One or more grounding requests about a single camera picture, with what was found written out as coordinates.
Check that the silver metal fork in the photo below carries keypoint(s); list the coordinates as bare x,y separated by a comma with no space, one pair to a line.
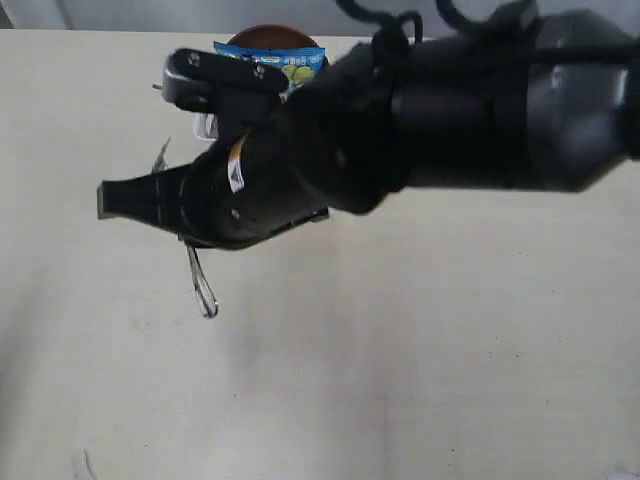
207,302

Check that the white perforated plastic basket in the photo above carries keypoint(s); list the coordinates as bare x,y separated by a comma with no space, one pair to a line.
205,127

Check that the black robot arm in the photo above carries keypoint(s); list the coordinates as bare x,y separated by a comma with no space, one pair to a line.
519,101

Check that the brown round plate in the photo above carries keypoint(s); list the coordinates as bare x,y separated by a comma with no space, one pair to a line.
272,37

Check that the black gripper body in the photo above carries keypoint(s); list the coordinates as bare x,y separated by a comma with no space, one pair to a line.
240,192

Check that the blue potato chips bag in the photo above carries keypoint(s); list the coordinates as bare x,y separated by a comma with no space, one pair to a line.
299,65

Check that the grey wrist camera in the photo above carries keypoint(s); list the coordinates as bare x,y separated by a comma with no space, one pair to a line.
229,88

